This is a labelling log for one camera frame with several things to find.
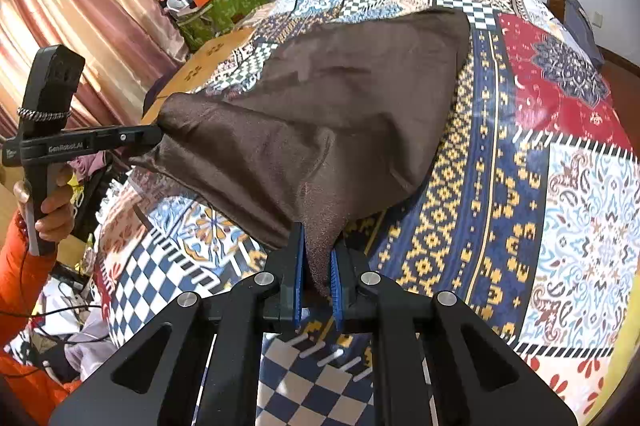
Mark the person's left forearm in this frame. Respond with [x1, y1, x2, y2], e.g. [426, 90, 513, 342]
[0, 211, 85, 414]

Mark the patchwork printed blanket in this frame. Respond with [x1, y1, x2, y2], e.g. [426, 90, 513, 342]
[92, 0, 640, 426]

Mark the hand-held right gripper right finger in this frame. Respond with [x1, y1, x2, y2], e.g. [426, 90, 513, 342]
[330, 240, 577, 426]

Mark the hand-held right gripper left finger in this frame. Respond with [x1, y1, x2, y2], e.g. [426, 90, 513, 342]
[47, 222, 307, 426]

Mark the yellow wooden folding table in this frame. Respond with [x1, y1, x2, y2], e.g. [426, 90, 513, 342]
[141, 27, 257, 123]

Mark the heap of light clothes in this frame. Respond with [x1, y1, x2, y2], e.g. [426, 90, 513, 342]
[7, 278, 118, 384]

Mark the grey blue bag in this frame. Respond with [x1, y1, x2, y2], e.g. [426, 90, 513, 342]
[563, 0, 605, 68]

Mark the brown garment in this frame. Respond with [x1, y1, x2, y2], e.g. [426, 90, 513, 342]
[128, 8, 474, 293]

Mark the person's left hand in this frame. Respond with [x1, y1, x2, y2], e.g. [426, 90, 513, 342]
[13, 165, 76, 244]

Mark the green patterned storage bag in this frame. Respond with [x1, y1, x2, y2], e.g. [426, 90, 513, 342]
[175, 0, 269, 53]

